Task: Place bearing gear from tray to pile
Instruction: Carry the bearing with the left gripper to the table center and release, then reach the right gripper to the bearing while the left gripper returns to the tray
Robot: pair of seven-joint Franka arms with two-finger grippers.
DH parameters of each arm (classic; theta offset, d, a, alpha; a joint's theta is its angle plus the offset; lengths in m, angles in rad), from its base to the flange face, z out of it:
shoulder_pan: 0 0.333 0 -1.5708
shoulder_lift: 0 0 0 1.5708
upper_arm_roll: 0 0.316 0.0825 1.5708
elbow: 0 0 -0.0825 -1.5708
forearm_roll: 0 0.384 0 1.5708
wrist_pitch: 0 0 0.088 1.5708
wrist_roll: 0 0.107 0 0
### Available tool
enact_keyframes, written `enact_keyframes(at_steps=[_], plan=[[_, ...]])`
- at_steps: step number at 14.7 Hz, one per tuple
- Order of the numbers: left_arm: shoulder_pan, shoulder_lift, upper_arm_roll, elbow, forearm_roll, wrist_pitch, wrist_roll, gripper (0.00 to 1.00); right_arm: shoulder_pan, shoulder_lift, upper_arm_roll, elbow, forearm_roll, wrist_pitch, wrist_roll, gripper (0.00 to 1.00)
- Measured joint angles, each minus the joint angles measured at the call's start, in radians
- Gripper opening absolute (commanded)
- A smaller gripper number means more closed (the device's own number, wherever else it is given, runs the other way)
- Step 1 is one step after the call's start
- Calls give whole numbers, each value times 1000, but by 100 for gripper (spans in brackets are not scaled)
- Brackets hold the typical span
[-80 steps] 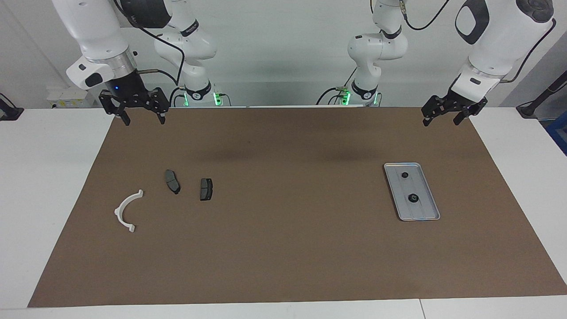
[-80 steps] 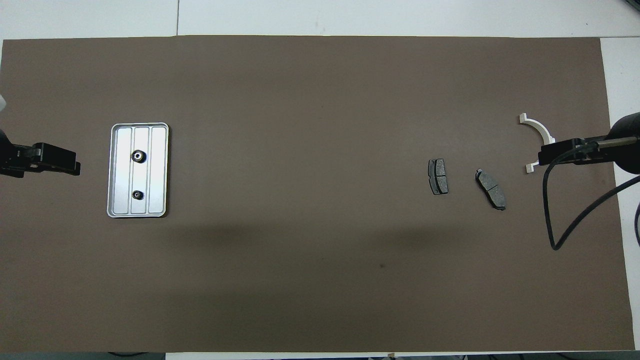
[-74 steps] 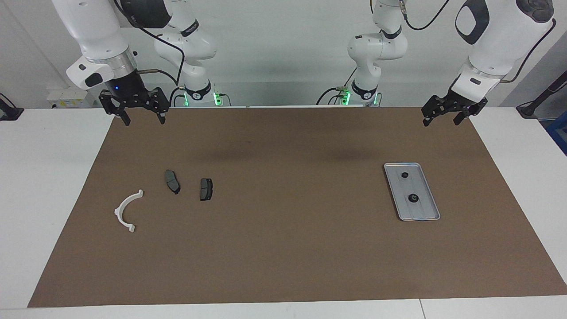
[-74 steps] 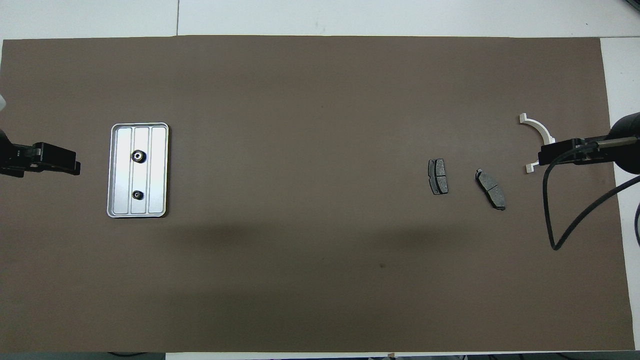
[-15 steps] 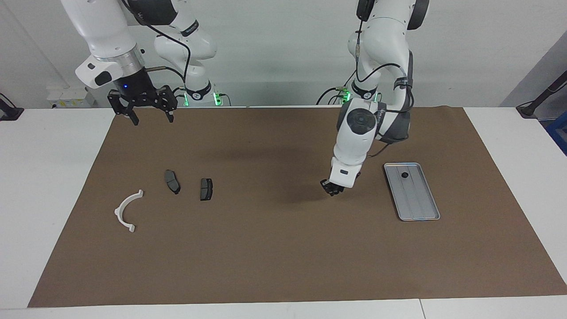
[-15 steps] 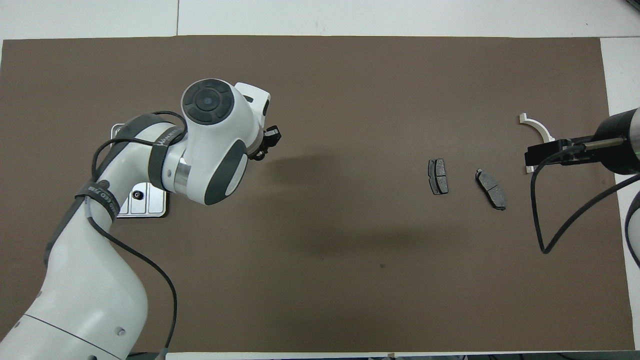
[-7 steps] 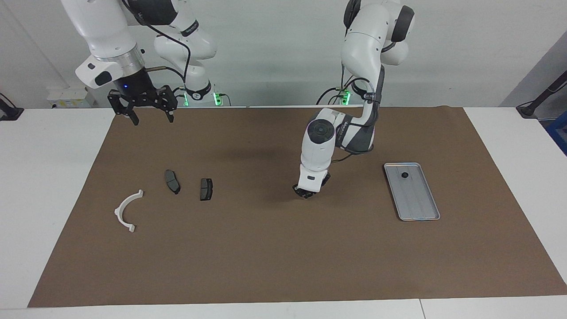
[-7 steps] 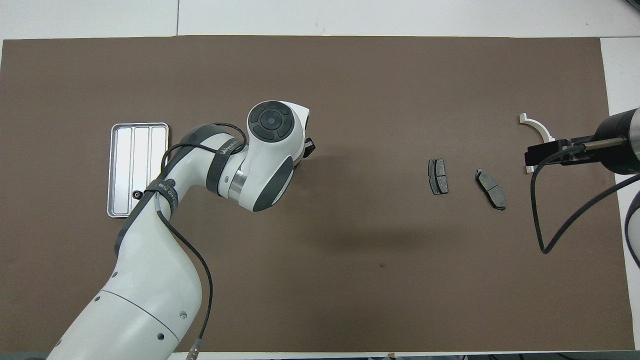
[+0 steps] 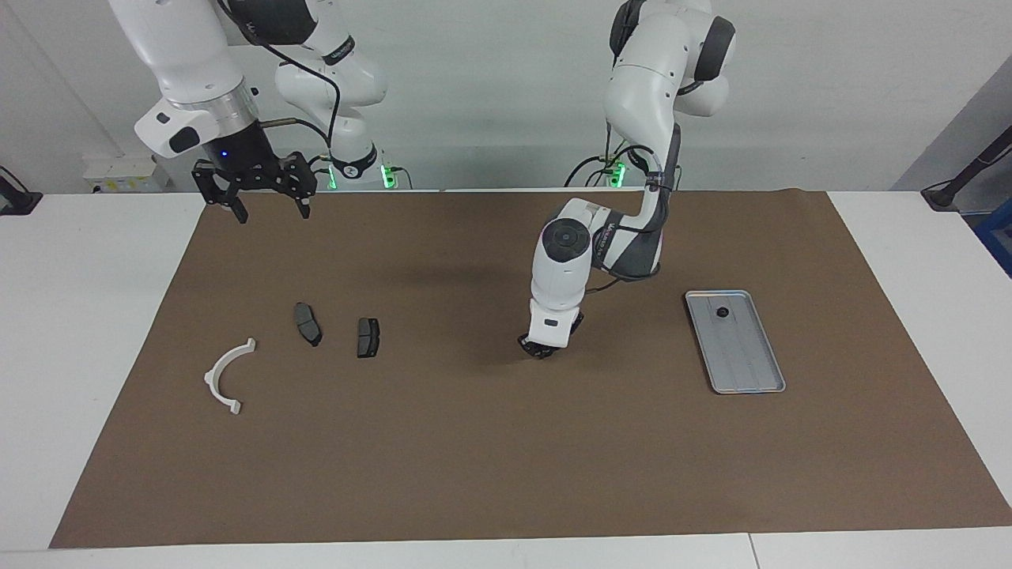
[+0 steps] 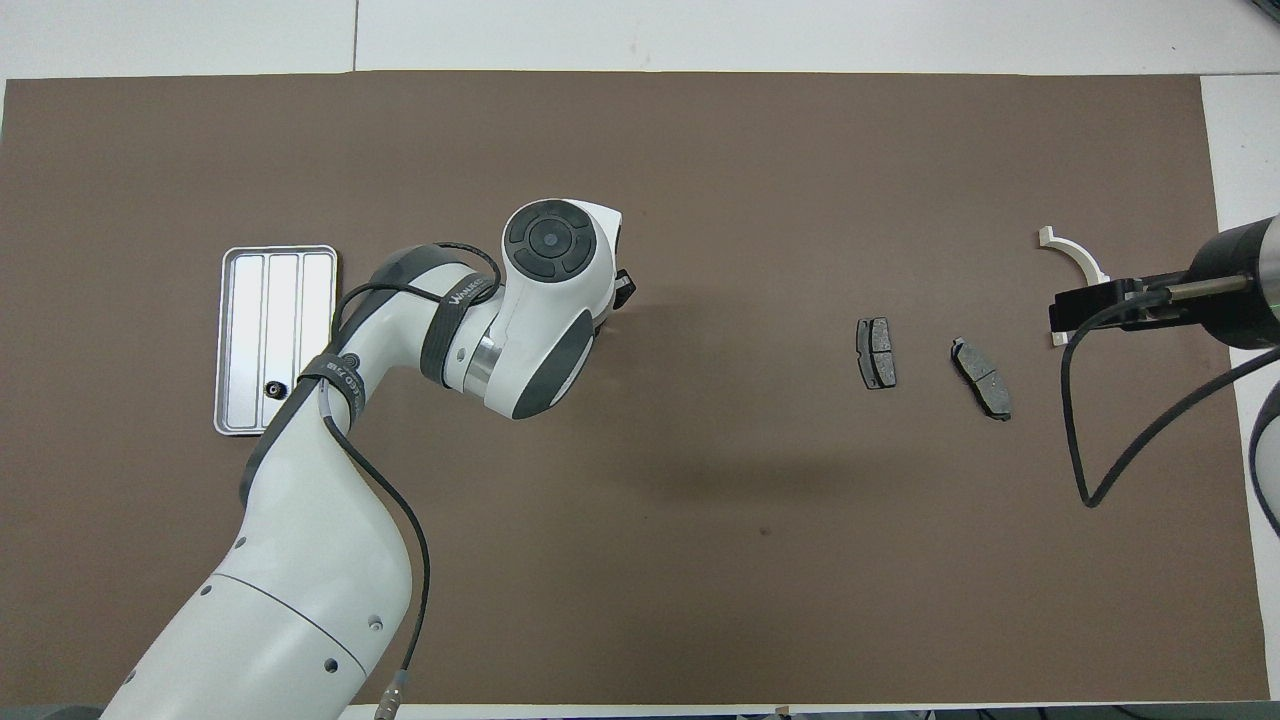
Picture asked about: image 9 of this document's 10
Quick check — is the silver metal tray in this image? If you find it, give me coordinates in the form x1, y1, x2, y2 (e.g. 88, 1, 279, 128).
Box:
685, 290, 787, 394

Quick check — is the brown table mat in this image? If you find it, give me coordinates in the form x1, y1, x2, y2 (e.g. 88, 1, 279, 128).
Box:
49, 190, 1012, 549

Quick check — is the white box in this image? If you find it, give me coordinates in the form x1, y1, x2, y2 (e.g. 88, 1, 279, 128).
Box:
83, 154, 171, 194

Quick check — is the dark curved brake pad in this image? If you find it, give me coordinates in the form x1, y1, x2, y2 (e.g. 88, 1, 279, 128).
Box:
293, 303, 323, 348

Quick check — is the white curved plastic part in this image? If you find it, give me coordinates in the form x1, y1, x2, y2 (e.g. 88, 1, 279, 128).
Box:
204, 338, 257, 416

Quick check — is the black table clamp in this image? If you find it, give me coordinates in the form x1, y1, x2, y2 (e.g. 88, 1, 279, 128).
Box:
0, 166, 43, 216

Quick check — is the blue crate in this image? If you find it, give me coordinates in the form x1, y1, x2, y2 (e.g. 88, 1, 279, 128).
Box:
974, 207, 1012, 277

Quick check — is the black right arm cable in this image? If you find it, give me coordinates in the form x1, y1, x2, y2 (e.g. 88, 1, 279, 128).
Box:
217, 0, 341, 153

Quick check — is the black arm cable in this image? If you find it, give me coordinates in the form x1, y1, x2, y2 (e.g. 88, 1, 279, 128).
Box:
605, 119, 682, 295
217, 0, 341, 153

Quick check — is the black left base cable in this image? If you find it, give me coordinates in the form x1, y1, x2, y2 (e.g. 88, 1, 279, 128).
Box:
565, 144, 633, 189

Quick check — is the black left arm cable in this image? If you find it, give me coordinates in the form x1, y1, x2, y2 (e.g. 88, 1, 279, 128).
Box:
605, 119, 682, 295

